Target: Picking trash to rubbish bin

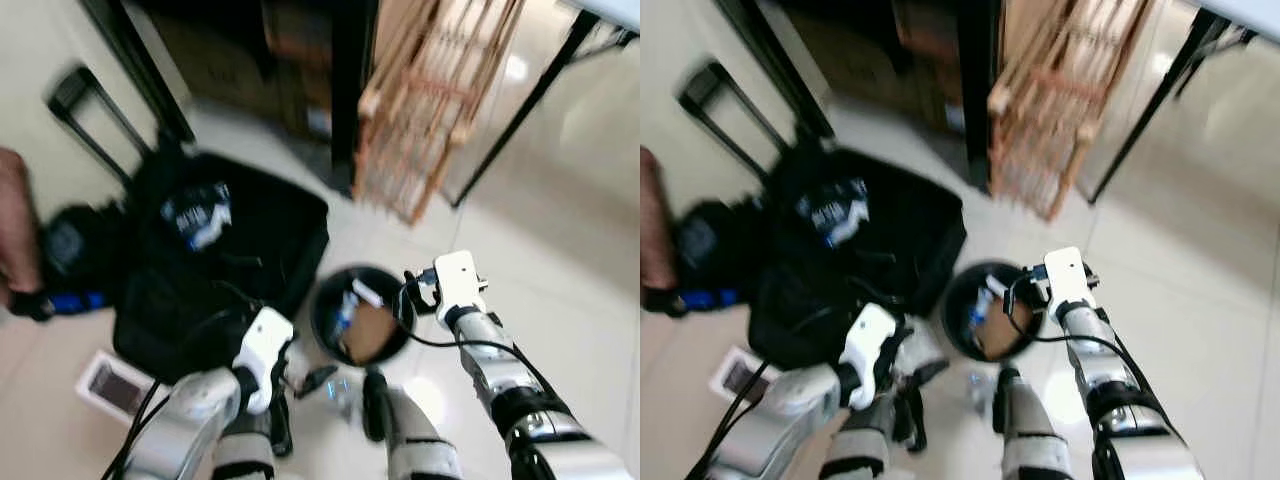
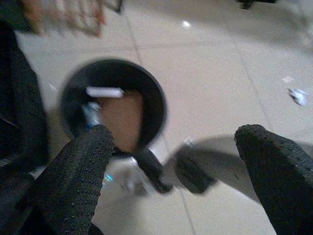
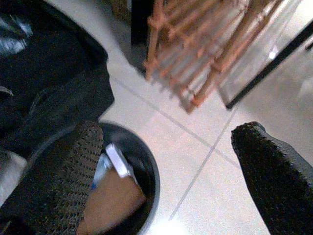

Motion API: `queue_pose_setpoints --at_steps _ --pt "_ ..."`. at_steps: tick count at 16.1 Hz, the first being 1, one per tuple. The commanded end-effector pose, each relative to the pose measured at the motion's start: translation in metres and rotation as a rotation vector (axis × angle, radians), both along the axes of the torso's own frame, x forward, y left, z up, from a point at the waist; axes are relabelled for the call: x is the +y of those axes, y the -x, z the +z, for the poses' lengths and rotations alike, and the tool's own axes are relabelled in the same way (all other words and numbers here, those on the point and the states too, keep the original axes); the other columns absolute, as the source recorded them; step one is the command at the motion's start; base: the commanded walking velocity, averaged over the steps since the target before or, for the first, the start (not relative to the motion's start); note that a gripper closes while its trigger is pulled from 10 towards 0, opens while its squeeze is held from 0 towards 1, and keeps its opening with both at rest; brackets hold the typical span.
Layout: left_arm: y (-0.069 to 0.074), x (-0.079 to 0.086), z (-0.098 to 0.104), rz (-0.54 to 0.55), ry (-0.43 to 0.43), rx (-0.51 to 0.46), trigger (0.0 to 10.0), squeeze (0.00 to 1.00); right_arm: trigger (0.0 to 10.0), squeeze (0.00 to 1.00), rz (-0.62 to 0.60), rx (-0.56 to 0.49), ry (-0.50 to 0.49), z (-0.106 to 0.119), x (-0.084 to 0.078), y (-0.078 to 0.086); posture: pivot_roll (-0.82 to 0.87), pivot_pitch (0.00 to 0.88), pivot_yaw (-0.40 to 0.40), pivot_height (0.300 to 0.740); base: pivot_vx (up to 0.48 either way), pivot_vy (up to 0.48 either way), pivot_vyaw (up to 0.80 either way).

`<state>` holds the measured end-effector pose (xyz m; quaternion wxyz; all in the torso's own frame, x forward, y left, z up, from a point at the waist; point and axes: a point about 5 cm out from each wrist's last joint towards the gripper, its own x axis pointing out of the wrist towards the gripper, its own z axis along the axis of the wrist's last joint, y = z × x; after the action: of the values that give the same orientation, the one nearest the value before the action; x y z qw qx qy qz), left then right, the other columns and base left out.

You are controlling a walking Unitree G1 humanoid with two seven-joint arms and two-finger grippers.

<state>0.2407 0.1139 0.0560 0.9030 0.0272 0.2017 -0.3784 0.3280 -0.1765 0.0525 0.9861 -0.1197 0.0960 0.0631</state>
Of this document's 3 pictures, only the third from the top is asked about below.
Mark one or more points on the black round rubbish bin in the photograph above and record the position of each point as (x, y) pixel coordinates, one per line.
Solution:
(148, 171)

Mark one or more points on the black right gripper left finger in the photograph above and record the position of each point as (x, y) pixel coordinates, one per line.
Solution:
(56, 181)

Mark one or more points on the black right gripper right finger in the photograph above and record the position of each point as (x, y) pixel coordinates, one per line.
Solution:
(276, 186)

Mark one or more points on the blue white plastic packet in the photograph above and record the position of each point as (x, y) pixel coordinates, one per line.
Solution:
(100, 170)

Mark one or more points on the black plastic rubbish bag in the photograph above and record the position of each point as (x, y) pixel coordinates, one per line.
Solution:
(53, 73)

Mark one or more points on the brown cardboard piece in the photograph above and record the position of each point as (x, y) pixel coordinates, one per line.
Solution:
(112, 203)

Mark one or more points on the brown wooden rack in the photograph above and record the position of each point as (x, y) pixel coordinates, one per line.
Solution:
(195, 49)

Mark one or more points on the black framed glass panel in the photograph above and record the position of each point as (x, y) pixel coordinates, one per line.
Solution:
(264, 63)

